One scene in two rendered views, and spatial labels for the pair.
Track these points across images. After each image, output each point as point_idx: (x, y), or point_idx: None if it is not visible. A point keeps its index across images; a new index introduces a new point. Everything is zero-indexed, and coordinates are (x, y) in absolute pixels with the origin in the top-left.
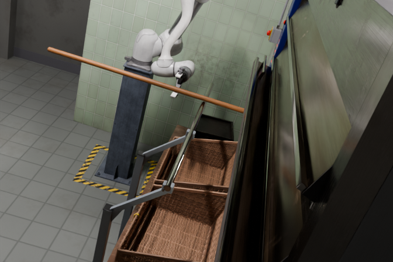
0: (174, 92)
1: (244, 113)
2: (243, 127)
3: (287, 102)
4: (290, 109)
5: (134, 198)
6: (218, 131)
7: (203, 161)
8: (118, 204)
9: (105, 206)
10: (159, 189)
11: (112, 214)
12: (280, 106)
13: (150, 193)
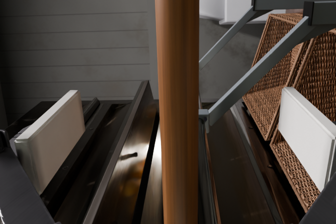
0: (323, 155)
1: (107, 173)
2: (113, 143)
3: (74, 202)
4: (79, 185)
5: (225, 34)
6: None
7: None
8: (243, 15)
9: None
10: (199, 60)
11: (260, 10)
12: (83, 206)
13: (209, 50)
